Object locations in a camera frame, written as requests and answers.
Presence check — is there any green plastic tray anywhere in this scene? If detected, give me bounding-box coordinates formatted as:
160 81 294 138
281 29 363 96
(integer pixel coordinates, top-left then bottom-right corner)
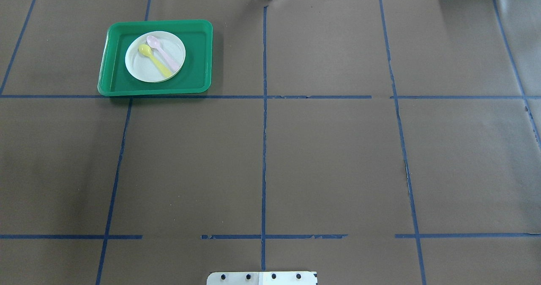
97 19 213 96

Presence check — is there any pink plastic spoon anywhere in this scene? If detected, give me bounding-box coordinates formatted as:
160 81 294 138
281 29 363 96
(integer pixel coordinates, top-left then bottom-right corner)
146 35 181 72

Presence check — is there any brown paper table cover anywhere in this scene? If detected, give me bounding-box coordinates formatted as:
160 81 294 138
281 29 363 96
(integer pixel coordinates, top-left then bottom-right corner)
1 0 540 285

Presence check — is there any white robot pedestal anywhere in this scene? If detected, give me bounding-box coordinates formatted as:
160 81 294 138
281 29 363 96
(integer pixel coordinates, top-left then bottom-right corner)
206 271 318 285

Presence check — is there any yellow plastic spoon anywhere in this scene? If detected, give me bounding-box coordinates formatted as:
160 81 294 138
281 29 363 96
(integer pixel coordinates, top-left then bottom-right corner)
138 44 172 78

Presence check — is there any white round plate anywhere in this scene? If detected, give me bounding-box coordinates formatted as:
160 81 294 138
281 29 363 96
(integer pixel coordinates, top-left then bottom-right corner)
124 31 187 83

